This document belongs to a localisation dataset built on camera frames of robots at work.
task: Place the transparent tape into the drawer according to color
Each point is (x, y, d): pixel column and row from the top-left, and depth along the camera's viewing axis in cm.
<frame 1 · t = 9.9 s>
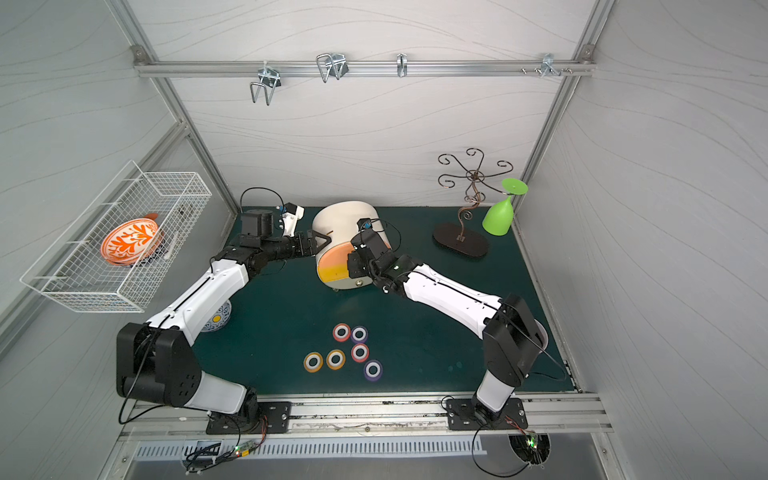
left hand: (324, 242, 82), fingers open
right hand: (352, 255, 82), fingers closed
cream round drawer cabinet: (339, 221, 90), point 22 cm above the table
yellow middle drawer: (333, 272, 87), point 14 cm above the table
green plastic goblet: (498, 219, 90), point 23 cm above the table
brown metal cup stand: (452, 237, 114), on the table
red tape roll upper: (341, 332, 90), on the table
purple tape roll upper: (364, 337, 88), on the table
red tape roll lower: (360, 353, 86), on the table
purple tape roll lower: (373, 370, 82), on the table
orange tape roll left: (313, 362, 84), on the table
orange tape roll right: (336, 359, 84), on the table

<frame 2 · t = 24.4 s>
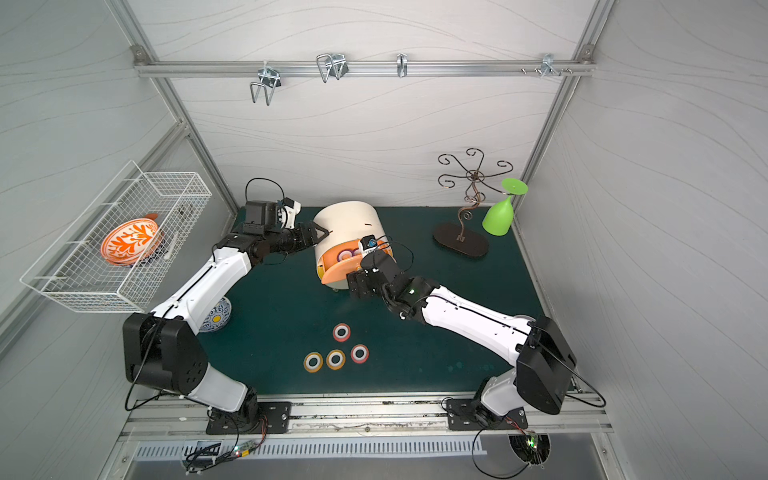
left hand: (321, 236, 83), fingers open
right hand: (360, 269, 78), fingers open
purple tape roll upper: (344, 254, 86), point 19 cm above the table
purple tape roll lower: (356, 251, 86), point 19 cm above the table
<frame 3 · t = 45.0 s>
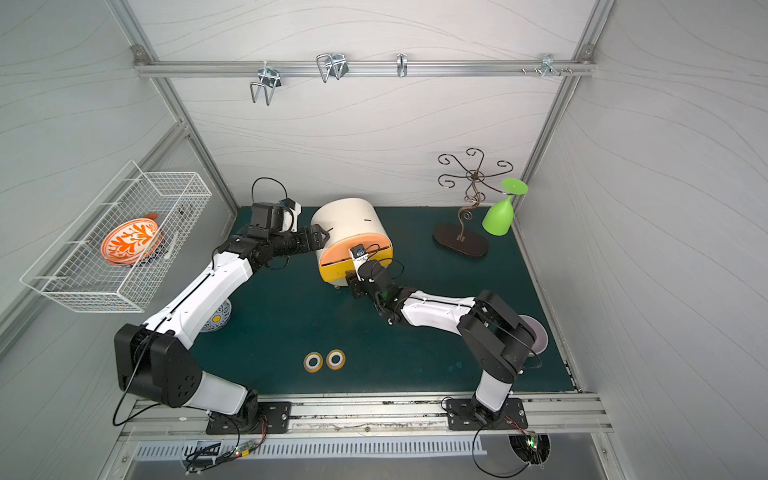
left hand: (317, 238, 82), fingers open
right hand: (353, 268, 87), fingers open
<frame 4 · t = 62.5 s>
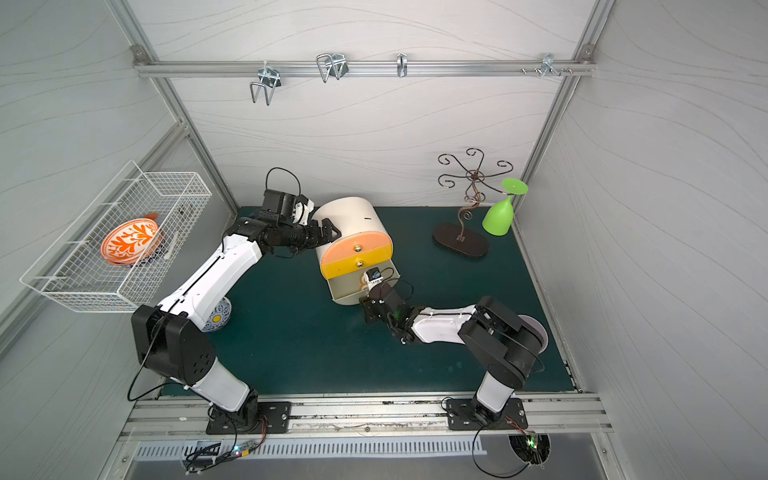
left hand: (330, 238, 82), fingers open
right hand: (366, 295, 89), fingers open
cream round drawer cabinet: (349, 215, 90), point 24 cm above the table
grey bottom drawer: (349, 287, 94), point 5 cm above the table
